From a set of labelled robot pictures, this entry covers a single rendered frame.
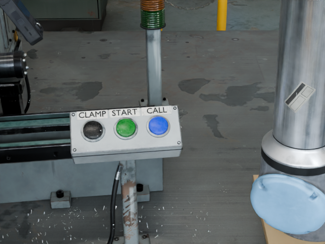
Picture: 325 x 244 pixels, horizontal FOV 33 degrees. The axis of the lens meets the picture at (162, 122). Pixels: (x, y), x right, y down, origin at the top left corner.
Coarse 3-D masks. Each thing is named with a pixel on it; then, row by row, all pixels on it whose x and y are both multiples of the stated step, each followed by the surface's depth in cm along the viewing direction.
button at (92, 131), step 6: (84, 126) 83; (90, 126) 82; (96, 126) 83; (102, 126) 83; (84, 132) 82; (90, 132) 82; (96, 132) 82; (102, 132) 83; (90, 138) 82; (96, 138) 82
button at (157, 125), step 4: (152, 120) 84; (156, 120) 84; (160, 120) 84; (164, 120) 84; (148, 124) 84; (152, 124) 83; (156, 124) 83; (160, 124) 83; (164, 124) 83; (152, 128) 83; (156, 128) 83; (160, 128) 83; (164, 128) 83; (152, 132) 83; (156, 132) 83; (160, 132) 83; (164, 132) 83
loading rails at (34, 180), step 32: (0, 128) 114; (32, 128) 114; (64, 128) 115; (0, 160) 106; (32, 160) 106; (64, 160) 107; (160, 160) 110; (0, 192) 109; (32, 192) 110; (64, 192) 110; (96, 192) 112
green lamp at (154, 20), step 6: (144, 12) 131; (150, 12) 130; (156, 12) 130; (162, 12) 131; (144, 18) 132; (150, 18) 131; (156, 18) 131; (162, 18) 132; (144, 24) 132; (150, 24) 132; (156, 24) 132; (162, 24) 133
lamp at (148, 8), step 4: (140, 0) 131; (144, 0) 129; (148, 0) 129; (152, 0) 129; (156, 0) 129; (160, 0) 129; (164, 0) 131; (140, 4) 132; (144, 4) 130; (148, 4) 129; (152, 4) 129; (156, 4) 129; (160, 4) 130; (164, 4) 132; (144, 8) 130; (148, 8) 130; (152, 8) 130; (156, 8) 130; (160, 8) 130
